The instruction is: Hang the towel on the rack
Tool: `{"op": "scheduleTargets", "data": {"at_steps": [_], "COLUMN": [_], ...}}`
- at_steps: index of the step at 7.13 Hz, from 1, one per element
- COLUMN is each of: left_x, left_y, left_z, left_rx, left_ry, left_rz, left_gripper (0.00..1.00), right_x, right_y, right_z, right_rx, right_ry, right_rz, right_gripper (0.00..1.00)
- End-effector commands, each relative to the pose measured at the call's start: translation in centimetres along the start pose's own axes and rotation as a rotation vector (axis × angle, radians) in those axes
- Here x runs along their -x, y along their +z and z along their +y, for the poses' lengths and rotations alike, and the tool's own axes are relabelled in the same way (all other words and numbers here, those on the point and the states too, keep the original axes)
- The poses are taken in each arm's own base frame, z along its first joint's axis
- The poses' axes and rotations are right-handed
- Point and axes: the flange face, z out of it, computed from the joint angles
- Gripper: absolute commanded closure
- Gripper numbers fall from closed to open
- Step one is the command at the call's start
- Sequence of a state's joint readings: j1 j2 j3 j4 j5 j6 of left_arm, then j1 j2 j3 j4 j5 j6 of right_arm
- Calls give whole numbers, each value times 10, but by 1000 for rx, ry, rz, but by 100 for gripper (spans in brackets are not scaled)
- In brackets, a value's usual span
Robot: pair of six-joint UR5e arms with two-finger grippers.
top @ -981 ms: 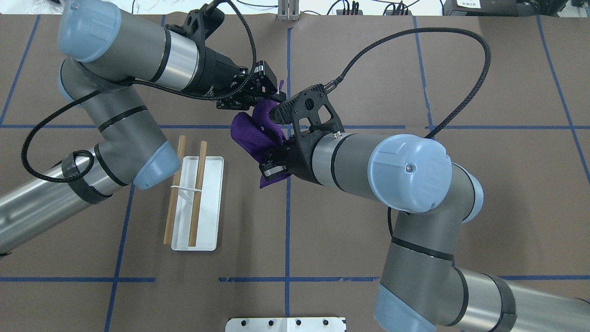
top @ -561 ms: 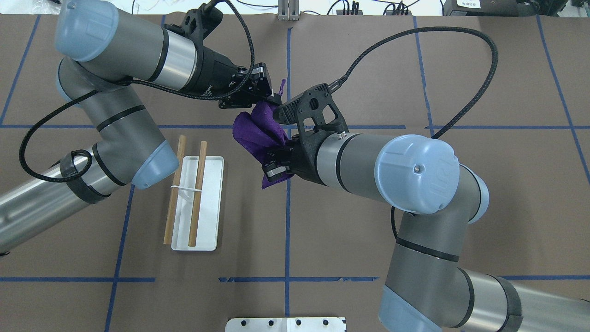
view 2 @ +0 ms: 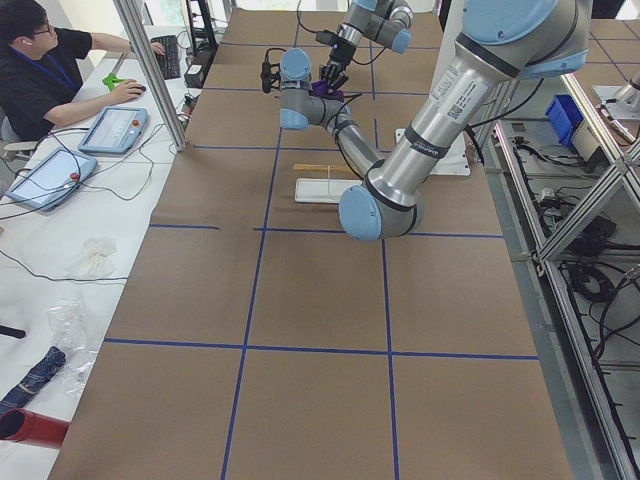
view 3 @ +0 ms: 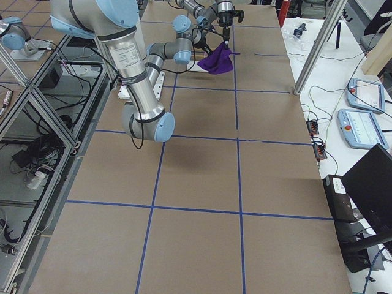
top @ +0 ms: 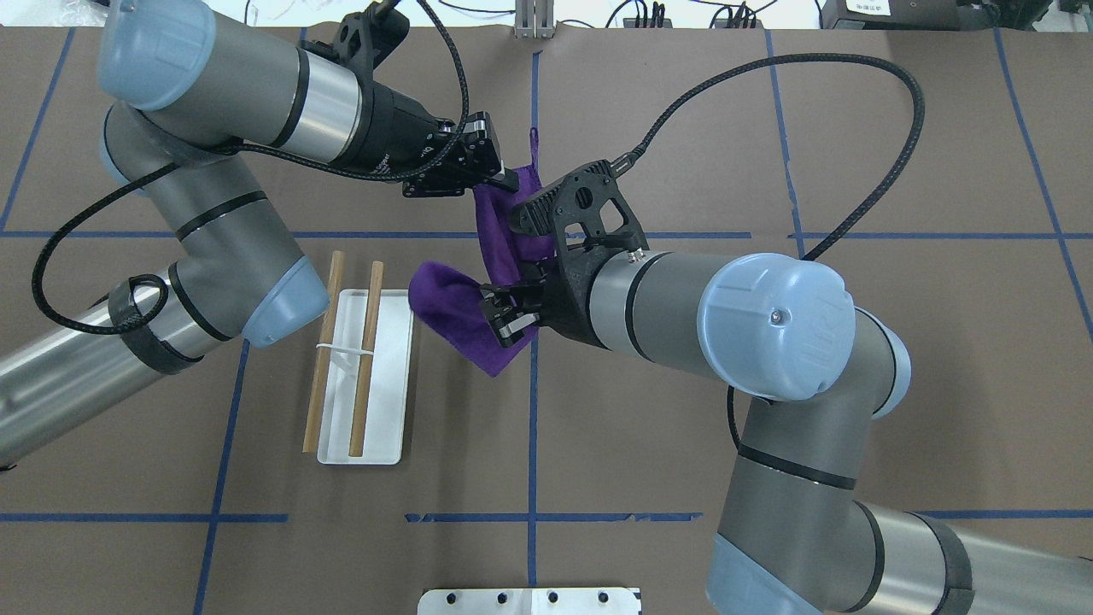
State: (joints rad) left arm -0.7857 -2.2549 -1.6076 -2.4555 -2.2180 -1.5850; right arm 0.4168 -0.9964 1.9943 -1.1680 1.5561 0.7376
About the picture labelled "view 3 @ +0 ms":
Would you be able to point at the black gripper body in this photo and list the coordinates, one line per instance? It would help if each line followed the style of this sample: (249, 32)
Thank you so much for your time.
(200, 42)
(225, 18)

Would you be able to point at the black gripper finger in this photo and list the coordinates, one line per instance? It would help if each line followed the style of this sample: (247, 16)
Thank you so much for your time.
(226, 35)
(207, 49)

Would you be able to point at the purple towel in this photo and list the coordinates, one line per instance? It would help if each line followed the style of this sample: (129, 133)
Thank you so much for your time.
(219, 61)

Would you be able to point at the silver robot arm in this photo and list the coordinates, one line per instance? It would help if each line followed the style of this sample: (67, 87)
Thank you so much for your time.
(114, 24)
(206, 16)

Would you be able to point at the upper orange connector box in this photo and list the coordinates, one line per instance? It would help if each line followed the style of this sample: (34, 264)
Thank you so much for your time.
(313, 127)

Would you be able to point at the orange connector box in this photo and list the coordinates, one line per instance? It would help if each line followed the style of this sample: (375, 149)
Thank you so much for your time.
(319, 151)
(313, 127)

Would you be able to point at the lower orange connector box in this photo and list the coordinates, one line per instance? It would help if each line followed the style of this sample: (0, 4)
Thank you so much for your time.
(319, 151)

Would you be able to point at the upper teach pendant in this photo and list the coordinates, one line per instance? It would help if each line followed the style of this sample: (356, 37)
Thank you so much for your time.
(366, 95)

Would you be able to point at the teach pendant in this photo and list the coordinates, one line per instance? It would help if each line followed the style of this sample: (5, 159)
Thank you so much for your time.
(366, 95)
(361, 129)

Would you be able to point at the lower teach pendant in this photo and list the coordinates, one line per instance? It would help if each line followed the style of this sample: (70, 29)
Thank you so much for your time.
(361, 129)

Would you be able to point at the black computer case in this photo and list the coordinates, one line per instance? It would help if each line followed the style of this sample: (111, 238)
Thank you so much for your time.
(339, 202)

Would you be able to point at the black monitor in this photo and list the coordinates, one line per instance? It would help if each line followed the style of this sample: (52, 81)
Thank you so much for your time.
(368, 184)

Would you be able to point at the white pedestal column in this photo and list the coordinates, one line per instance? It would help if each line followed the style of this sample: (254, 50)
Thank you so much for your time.
(142, 50)

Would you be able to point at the aluminium frame post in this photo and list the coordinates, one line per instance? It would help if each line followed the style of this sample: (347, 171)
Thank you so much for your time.
(325, 31)

